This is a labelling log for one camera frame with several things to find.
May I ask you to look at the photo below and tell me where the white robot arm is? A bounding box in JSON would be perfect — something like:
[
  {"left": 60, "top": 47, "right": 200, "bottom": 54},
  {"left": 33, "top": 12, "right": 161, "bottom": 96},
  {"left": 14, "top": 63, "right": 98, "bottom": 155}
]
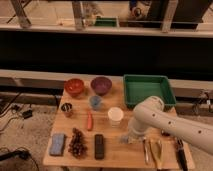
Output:
[{"left": 120, "top": 96, "right": 213, "bottom": 155}]

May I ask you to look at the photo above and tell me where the silver spoon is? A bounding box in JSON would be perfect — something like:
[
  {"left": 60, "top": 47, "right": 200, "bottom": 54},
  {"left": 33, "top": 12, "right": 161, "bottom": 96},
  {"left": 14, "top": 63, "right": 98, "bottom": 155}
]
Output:
[{"left": 143, "top": 138, "right": 149, "bottom": 165}]

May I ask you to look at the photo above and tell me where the white paper cup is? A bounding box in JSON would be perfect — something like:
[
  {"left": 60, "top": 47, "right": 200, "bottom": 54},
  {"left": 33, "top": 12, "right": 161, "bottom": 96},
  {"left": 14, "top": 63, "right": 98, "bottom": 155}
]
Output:
[{"left": 108, "top": 107, "right": 124, "bottom": 127}]

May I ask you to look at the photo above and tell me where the black remote control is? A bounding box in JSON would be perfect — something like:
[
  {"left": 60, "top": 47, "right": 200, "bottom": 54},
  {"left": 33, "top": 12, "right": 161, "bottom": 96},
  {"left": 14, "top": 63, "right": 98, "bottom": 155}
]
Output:
[{"left": 95, "top": 134, "right": 104, "bottom": 160}]

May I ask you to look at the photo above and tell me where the orange carrot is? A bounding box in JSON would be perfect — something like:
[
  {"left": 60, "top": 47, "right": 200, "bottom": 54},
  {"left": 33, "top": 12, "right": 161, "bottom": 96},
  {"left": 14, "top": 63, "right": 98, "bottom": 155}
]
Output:
[{"left": 87, "top": 111, "right": 93, "bottom": 131}]

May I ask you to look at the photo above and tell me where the small blue cup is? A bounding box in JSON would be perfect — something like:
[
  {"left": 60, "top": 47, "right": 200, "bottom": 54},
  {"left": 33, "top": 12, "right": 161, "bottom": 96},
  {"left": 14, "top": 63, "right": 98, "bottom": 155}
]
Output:
[{"left": 89, "top": 96, "right": 101, "bottom": 110}]

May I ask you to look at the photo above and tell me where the green plastic tray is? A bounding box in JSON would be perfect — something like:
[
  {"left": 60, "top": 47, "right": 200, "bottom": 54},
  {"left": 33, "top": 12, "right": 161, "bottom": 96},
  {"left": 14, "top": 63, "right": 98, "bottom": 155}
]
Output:
[{"left": 123, "top": 74, "right": 176, "bottom": 109}]

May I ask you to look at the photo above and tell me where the bunch of dark grapes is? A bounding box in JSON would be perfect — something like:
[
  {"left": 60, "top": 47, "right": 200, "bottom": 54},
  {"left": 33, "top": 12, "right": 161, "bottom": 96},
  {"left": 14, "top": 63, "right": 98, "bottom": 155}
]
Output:
[{"left": 68, "top": 128, "right": 87, "bottom": 159}]

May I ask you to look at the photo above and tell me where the purple bowl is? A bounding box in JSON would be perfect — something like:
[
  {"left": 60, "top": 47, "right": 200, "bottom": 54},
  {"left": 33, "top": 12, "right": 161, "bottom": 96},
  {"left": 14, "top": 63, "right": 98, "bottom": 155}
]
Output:
[{"left": 90, "top": 76, "right": 112, "bottom": 96}]

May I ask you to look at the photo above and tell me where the small dark metal cup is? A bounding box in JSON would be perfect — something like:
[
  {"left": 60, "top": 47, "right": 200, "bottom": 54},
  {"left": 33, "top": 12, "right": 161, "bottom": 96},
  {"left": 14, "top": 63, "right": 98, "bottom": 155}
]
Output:
[{"left": 61, "top": 103, "right": 73, "bottom": 117}]

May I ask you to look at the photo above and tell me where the blue sponge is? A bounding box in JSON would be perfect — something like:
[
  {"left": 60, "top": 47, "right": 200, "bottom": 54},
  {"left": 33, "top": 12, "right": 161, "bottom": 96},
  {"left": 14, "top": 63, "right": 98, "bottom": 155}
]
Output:
[{"left": 49, "top": 133, "right": 66, "bottom": 156}]

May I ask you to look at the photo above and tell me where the red bowl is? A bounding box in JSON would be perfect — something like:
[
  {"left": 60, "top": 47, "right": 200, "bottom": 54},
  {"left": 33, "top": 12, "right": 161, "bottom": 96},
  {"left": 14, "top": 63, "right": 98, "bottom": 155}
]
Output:
[{"left": 64, "top": 78, "right": 84, "bottom": 97}]

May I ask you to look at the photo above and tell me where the black power adapter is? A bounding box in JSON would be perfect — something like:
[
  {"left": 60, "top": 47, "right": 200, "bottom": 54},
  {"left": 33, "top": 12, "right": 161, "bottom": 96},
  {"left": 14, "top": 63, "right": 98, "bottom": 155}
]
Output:
[{"left": 21, "top": 109, "right": 33, "bottom": 119}]

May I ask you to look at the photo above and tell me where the black handled knife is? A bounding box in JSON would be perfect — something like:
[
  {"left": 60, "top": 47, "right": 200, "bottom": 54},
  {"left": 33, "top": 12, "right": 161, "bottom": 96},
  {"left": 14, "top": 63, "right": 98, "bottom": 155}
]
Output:
[{"left": 175, "top": 138, "right": 188, "bottom": 171}]

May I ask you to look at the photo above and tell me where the black cable on floor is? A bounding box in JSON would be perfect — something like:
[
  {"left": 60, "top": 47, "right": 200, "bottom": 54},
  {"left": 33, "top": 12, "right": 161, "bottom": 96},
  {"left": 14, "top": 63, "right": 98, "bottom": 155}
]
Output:
[{"left": 0, "top": 147, "right": 40, "bottom": 171}]

